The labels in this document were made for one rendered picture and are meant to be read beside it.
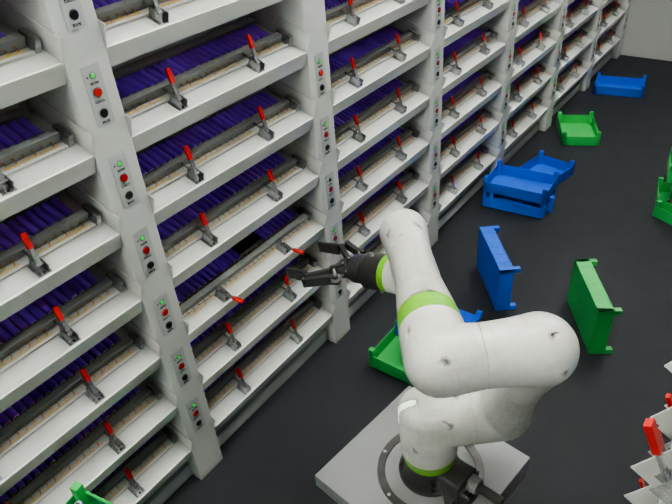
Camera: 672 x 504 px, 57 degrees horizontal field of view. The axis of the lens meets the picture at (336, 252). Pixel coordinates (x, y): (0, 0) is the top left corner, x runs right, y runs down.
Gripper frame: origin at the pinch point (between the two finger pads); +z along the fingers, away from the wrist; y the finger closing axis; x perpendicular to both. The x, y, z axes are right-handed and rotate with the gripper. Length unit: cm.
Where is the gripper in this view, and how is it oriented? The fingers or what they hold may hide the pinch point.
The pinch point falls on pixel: (307, 259)
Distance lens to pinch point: 168.0
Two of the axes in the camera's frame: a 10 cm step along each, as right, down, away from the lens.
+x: -2.4, -8.5, -4.6
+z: -7.7, -1.2, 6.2
